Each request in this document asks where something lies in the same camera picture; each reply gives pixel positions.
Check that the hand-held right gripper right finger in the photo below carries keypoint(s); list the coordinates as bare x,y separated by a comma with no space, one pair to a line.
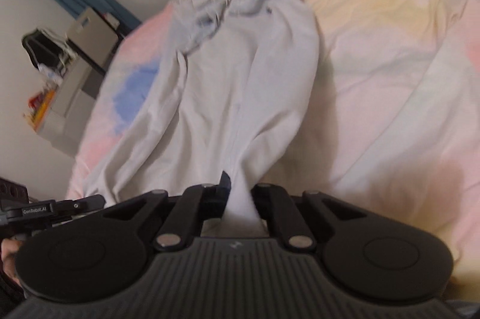
262,199

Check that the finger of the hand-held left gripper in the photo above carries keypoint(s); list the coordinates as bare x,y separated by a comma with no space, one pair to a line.
78,206

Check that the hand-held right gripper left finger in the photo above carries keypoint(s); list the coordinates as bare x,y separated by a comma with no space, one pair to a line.
225,185

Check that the white t-shirt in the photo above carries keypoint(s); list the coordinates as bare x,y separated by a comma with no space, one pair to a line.
243,78

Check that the person's left hand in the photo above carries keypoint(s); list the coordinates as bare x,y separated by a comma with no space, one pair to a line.
9,259

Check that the white desk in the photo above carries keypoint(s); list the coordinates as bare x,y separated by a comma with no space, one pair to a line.
71,105

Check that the colourful packets on desk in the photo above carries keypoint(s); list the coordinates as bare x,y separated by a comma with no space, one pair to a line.
41,108

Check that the black hanging bag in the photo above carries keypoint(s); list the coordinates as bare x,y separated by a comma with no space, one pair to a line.
41,48

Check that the pastel tie-dye bedsheet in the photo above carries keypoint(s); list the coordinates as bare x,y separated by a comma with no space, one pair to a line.
393,60

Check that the beige chair with black frame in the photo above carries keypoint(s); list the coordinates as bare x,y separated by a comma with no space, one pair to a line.
93,37

